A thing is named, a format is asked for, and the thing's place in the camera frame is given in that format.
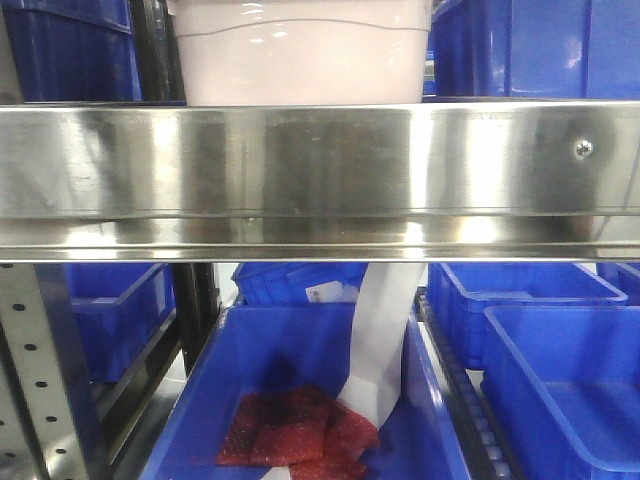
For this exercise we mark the blue bin with red bags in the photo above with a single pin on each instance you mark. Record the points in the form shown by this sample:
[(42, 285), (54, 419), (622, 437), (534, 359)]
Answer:
[(278, 348)]

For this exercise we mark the blue bin behind right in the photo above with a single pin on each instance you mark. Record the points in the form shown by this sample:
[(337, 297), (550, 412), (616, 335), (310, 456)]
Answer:
[(460, 292)]

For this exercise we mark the blue bin lower right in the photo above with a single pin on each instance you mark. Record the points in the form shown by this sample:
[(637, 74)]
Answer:
[(563, 383)]

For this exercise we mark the blue bin upper left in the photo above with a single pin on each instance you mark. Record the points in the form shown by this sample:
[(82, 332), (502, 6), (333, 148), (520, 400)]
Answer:
[(73, 50)]

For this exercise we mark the white lidded plastic bin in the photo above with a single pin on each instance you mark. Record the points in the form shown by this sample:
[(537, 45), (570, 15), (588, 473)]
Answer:
[(251, 53)]

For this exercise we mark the blue bin upper right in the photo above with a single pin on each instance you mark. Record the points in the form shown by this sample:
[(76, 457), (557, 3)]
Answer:
[(547, 49)]

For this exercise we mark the perforated steel shelf post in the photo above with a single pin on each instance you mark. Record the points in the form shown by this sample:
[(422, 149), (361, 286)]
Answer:
[(45, 347)]

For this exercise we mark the blue bin lower left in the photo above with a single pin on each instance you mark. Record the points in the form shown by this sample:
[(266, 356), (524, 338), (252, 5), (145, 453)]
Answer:
[(118, 307)]

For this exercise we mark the blue bin rear centre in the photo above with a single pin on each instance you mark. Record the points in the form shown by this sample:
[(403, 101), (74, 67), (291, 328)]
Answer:
[(279, 283)]

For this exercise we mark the stainless steel shelf rail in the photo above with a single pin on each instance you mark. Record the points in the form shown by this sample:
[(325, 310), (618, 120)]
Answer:
[(449, 179)]

